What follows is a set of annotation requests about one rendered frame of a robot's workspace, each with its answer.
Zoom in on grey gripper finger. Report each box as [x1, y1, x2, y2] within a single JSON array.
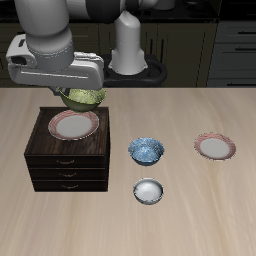
[[50, 87, 64, 98]]

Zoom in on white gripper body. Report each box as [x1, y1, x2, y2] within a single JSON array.
[[7, 51, 106, 90]]

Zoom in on green bowl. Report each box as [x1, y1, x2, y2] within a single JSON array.
[[58, 87, 107, 113]]

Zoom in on white plate with pink rim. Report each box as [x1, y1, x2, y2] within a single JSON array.
[[47, 109, 101, 141], [193, 132, 237, 162]]

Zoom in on dark wooden cabinet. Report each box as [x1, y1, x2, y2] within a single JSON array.
[[23, 106, 111, 193]]

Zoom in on blue patterned bowl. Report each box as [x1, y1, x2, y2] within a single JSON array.
[[127, 136, 166, 167]]

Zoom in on white bowl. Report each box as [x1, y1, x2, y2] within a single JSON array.
[[132, 177, 165, 206]]

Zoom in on dark kitchen cupboards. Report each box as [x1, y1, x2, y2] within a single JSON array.
[[0, 0, 222, 89]]

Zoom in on grey drawer unit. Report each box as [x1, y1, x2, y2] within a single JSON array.
[[205, 19, 256, 89]]

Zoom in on flat black base plate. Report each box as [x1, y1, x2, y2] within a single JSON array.
[[99, 54, 168, 88]]

